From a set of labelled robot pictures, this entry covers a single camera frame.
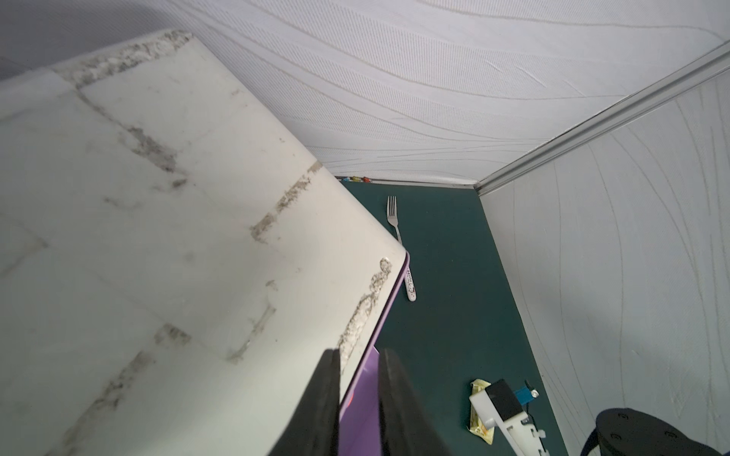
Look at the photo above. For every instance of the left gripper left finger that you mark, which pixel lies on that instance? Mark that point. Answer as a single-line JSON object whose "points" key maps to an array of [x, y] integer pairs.
{"points": [[313, 428]]}

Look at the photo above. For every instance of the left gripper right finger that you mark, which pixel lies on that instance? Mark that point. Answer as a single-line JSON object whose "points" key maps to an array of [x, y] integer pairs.
{"points": [[404, 427]]}

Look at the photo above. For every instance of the purple top drawer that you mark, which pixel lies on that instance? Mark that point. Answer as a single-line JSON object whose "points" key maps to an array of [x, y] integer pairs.
{"points": [[359, 422]]}

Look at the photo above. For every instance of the white drawer cabinet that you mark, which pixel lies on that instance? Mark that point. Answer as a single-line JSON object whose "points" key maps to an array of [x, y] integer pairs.
{"points": [[174, 261]]}

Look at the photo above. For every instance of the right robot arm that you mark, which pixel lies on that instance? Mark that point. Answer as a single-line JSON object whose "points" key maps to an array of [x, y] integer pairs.
{"points": [[628, 432]]}

